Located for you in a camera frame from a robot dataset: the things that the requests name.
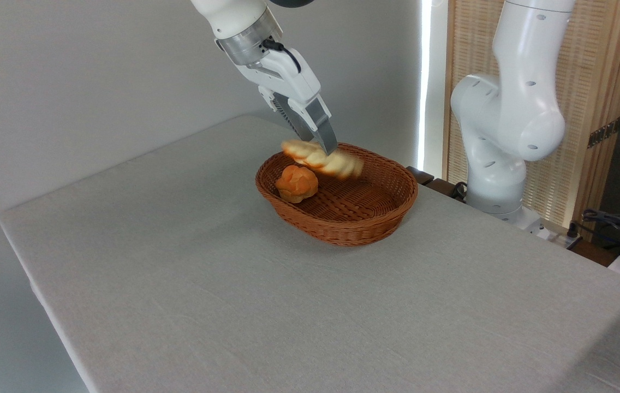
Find grey tablecloth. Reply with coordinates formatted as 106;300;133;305
0;114;620;393

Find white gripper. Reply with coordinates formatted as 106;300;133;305
236;48;339;156

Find dark wooden furniture piece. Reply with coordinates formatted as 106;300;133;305
407;166;469;203

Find round orange bread bun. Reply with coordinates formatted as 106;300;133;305
275;165;319;204

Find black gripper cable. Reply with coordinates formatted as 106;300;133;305
262;39;302;74

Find pale braided bread loaf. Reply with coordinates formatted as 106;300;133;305
281;139;365;181

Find brown oval wicker basket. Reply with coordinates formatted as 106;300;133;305
255;142;419;247

